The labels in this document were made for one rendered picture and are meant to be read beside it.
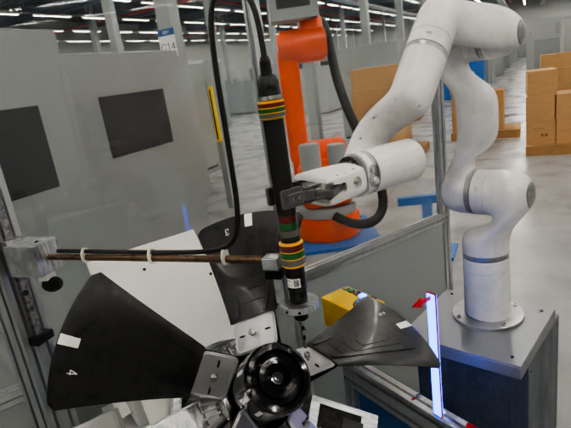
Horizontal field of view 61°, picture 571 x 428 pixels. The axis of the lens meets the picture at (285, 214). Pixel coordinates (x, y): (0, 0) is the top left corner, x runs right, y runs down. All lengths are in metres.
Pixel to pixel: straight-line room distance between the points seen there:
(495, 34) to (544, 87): 7.02
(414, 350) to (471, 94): 0.62
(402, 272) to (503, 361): 0.92
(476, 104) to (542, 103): 6.97
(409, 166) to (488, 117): 0.38
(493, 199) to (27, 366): 1.20
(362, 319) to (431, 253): 1.25
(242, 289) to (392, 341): 0.32
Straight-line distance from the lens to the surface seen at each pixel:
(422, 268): 2.25
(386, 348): 0.99
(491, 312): 1.45
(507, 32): 1.21
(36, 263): 1.17
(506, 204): 1.31
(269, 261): 0.85
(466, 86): 1.28
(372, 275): 2.03
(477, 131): 1.28
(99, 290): 0.85
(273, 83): 0.77
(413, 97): 0.99
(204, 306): 1.15
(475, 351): 1.36
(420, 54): 1.04
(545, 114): 8.25
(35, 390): 1.39
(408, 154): 0.95
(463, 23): 1.16
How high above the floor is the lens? 1.70
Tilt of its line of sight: 16 degrees down
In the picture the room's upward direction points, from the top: 8 degrees counter-clockwise
